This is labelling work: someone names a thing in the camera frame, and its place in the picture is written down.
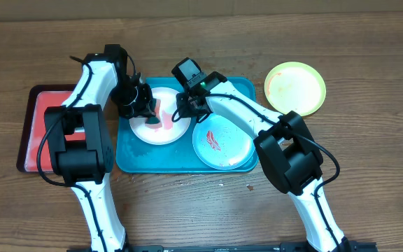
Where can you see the black bow-shaped sponge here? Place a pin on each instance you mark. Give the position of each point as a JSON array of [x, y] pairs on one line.
[[155, 119]]

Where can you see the yellow-green plate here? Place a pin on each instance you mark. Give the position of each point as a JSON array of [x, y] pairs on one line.
[[295, 86]]

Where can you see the light blue plate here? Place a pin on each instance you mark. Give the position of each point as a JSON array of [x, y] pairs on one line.
[[221, 145]]

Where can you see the teal plastic serving tray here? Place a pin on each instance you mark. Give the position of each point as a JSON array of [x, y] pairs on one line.
[[136, 156]]

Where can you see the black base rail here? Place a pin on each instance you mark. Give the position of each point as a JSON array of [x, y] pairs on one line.
[[354, 246]]

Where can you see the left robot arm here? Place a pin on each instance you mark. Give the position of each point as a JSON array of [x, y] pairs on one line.
[[76, 150]]

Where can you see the dark red tray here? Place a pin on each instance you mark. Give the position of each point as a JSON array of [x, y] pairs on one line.
[[40, 98]]

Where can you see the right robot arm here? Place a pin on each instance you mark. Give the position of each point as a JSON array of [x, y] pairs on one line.
[[290, 158]]

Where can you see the white plate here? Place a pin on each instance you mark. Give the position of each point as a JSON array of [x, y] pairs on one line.
[[165, 131]]

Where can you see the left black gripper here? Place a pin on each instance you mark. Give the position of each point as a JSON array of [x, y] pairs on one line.
[[143, 109]]

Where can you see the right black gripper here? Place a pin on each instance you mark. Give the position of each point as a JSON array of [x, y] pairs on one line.
[[182, 105]]

